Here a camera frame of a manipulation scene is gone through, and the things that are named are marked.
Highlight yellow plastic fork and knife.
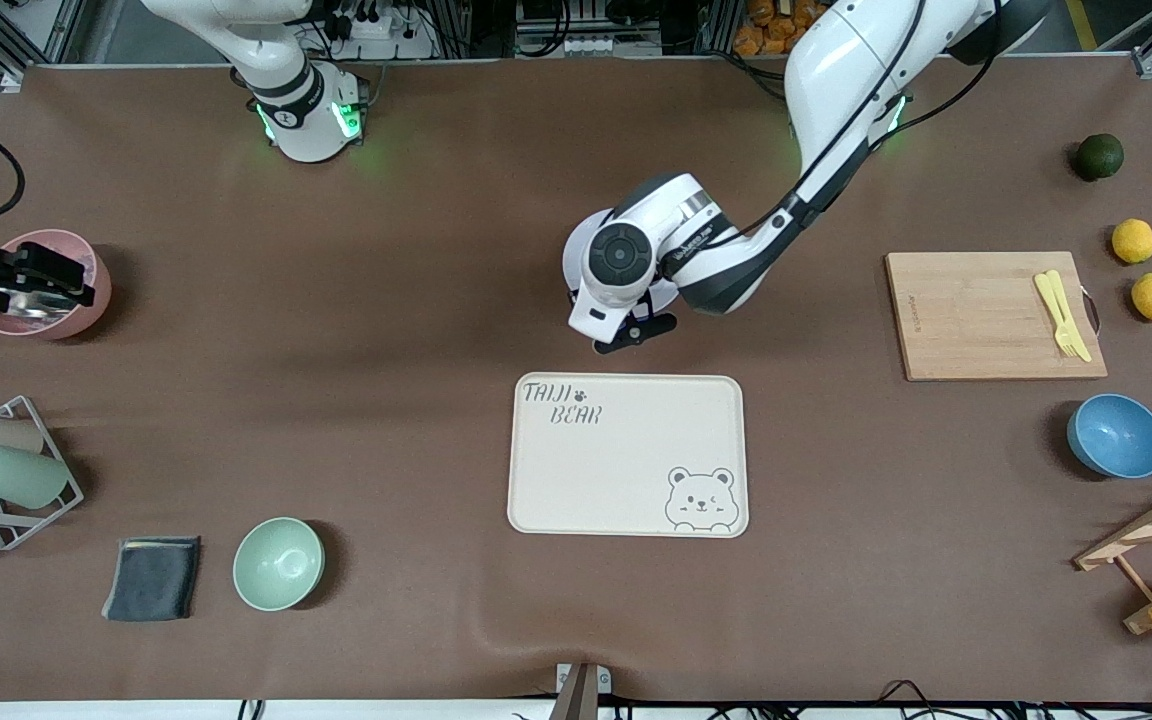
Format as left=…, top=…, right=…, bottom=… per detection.
left=1034, top=273, right=1093, bottom=363

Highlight white power strip with plugs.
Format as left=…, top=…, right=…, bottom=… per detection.
left=331, top=0, right=437, bottom=61

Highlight metal scoop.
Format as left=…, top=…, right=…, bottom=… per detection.
left=0, top=288, right=77, bottom=323

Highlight dark green lime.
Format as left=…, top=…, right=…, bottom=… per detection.
left=1077, top=133, right=1125, bottom=182

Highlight wooden cutting board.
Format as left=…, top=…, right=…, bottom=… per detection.
left=885, top=251, right=1108, bottom=382

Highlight light green bowl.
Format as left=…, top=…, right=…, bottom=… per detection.
left=233, top=517, right=325, bottom=612

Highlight dark grey folded cloth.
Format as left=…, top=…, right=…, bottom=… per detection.
left=101, top=536, right=202, bottom=623

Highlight wooden dish rack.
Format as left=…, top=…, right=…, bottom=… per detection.
left=1074, top=470, right=1152, bottom=636

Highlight pink bowl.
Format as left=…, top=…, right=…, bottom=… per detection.
left=0, top=229, right=113, bottom=341

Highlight pile of orange fruits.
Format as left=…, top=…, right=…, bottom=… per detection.
left=733, top=0, right=837, bottom=58

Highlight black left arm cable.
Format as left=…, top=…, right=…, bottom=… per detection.
left=671, top=0, right=1002, bottom=271

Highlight white round plate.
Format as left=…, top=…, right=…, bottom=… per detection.
left=563, top=207, right=683, bottom=312

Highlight light green cup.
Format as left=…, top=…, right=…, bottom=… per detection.
left=0, top=444, right=71, bottom=509

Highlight cream bear print tray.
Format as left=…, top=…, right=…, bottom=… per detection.
left=507, top=373, right=750, bottom=539

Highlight yellow plastic fork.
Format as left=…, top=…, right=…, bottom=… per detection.
left=1046, top=270, right=1085, bottom=359

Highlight grey wire cup rack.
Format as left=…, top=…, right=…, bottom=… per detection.
left=0, top=395, right=85, bottom=552

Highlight blue bowl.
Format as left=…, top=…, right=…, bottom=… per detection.
left=1067, top=393, right=1152, bottom=480

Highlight white empty power strip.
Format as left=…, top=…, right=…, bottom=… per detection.
left=561, top=33, right=664, bottom=56

